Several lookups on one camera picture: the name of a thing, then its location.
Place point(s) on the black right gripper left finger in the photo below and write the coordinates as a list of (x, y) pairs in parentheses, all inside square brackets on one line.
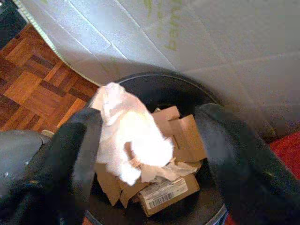
[(65, 164)]

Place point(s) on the cardboard box with barcode label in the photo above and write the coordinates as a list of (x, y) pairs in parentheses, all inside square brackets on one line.
[(164, 197)]

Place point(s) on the white tissue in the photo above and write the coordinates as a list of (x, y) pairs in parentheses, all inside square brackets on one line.
[(131, 131)]

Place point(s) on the crumpled white paper scrap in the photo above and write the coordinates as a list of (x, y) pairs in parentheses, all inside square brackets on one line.
[(164, 172)]

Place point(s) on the white mattress with green print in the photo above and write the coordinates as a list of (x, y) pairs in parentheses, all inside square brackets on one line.
[(211, 47)]

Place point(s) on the large red cushion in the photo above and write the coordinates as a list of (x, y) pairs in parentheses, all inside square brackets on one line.
[(288, 150)]

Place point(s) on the torn brown cardboard piece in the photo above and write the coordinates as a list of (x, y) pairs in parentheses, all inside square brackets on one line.
[(185, 136), (110, 185)]

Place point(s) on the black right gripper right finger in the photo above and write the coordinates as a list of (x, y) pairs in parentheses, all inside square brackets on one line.
[(246, 175)]

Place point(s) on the black round trash bin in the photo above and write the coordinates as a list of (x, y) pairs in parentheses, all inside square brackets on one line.
[(161, 91)]

